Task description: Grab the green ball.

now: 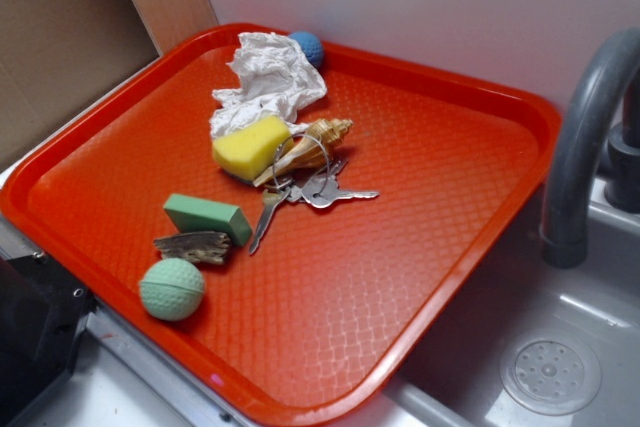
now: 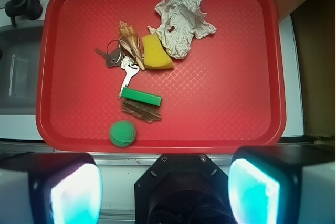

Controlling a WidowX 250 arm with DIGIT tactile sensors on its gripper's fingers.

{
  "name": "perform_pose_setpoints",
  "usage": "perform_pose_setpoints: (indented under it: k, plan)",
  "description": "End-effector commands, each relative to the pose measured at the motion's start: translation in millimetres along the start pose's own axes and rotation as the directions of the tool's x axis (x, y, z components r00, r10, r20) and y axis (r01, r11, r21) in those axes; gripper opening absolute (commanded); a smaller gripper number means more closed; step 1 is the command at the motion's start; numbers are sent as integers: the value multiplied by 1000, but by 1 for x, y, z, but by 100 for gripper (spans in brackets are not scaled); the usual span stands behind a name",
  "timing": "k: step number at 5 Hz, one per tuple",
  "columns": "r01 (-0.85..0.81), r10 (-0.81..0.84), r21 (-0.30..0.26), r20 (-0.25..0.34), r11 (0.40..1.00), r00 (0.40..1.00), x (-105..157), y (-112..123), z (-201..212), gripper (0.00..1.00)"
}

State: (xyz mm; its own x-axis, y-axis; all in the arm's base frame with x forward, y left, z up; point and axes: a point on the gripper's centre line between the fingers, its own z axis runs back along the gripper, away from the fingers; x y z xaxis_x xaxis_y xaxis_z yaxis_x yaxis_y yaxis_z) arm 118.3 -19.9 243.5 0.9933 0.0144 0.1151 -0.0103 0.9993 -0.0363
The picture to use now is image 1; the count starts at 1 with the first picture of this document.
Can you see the green dimpled ball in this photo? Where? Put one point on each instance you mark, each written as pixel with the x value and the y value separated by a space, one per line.
pixel 172 289

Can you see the green rectangular block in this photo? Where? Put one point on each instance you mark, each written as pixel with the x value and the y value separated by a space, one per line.
pixel 191 214

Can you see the grey toy sink basin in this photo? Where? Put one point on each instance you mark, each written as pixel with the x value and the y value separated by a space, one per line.
pixel 527 344

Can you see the grey plastic faucet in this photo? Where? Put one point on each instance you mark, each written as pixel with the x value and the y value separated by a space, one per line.
pixel 594 109

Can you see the dark grey faucet knob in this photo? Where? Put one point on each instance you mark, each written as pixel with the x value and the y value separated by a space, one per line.
pixel 622 192

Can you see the tan spiral seashell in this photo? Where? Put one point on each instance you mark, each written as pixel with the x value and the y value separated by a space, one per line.
pixel 313 148

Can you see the blue dimpled ball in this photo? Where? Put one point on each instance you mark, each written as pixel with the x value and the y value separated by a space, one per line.
pixel 311 46

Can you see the silver key bunch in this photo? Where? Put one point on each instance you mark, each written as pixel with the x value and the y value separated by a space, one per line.
pixel 320 191

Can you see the yellow sponge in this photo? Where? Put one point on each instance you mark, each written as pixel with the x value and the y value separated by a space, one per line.
pixel 248 152

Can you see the brown bark piece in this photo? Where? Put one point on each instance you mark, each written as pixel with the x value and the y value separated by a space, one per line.
pixel 210 247

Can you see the brown cardboard panel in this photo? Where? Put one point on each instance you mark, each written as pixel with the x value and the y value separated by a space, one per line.
pixel 57 58

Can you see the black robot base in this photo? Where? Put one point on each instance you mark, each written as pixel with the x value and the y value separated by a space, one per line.
pixel 44 311

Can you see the red plastic tray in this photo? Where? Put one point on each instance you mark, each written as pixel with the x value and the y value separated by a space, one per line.
pixel 313 323

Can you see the crumpled white paper towel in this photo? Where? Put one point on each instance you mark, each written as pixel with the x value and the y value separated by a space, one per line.
pixel 275 79

